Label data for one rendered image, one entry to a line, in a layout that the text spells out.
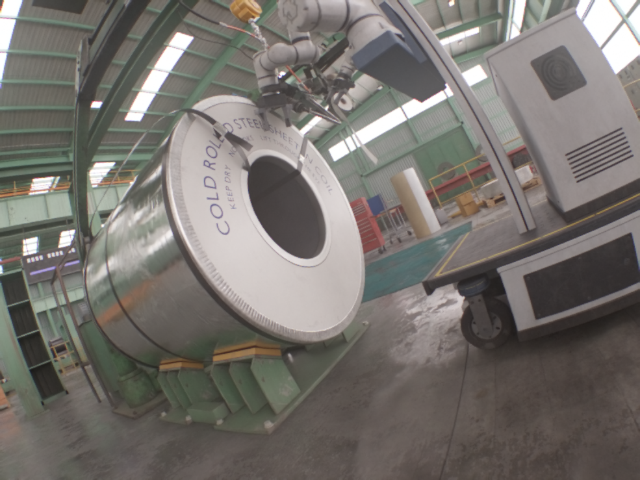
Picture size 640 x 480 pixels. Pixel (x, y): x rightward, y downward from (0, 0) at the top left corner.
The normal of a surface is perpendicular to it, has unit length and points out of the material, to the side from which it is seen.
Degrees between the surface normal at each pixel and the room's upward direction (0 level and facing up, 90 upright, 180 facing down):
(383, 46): 90
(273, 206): 113
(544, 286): 90
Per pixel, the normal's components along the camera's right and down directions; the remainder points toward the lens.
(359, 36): -0.76, -0.09
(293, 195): -0.31, 0.48
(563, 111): -0.58, 0.22
